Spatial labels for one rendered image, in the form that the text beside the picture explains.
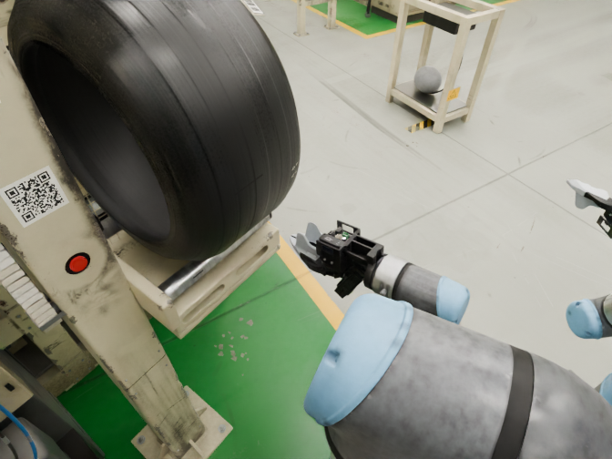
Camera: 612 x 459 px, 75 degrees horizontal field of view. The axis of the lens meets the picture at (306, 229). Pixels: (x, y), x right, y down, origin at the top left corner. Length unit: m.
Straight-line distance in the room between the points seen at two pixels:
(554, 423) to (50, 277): 0.74
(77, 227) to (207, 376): 1.16
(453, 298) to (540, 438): 0.38
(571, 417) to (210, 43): 0.62
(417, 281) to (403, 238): 1.61
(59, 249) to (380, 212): 1.90
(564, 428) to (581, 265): 2.24
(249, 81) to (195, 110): 0.11
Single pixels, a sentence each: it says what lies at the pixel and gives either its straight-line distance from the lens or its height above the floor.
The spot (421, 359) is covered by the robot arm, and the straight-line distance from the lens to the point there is 0.31.
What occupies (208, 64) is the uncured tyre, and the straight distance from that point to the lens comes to 0.66.
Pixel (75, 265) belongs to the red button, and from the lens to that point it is 0.83.
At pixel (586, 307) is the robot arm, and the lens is 0.93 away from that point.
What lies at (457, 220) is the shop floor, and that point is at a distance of 2.49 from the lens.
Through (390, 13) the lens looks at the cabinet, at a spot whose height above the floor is 0.08.
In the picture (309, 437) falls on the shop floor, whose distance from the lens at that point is 1.69.
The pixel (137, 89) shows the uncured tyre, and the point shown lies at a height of 1.36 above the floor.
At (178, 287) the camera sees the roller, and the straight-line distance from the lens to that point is 0.92.
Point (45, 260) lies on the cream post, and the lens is 0.80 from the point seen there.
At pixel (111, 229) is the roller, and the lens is 1.11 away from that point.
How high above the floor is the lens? 1.62
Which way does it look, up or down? 45 degrees down
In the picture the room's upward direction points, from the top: straight up
